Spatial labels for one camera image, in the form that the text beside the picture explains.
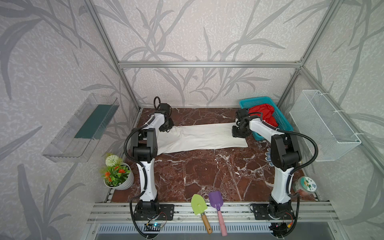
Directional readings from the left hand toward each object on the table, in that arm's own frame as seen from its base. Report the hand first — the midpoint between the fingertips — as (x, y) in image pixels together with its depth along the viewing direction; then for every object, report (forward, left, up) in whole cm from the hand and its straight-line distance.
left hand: (171, 122), depth 105 cm
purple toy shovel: (-49, -30, -3) cm, 57 cm away
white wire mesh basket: (-19, -75, +30) cm, 84 cm away
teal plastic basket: (+4, -78, +2) cm, 78 cm away
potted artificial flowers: (-41, +19, +11) cm, 46 cm away
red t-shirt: (+5, -69, +5) cm, 69 cm away
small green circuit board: (-60, +1, -6) cm, 61 cm away
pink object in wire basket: (-32, -80, +18) cm, 88 cm away
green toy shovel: (-52, -21, -3) cm, 56 cm away
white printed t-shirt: (-10, -20, -5) cm, 23 cm away
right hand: (-7, -45, 0) cm, 45 cm away
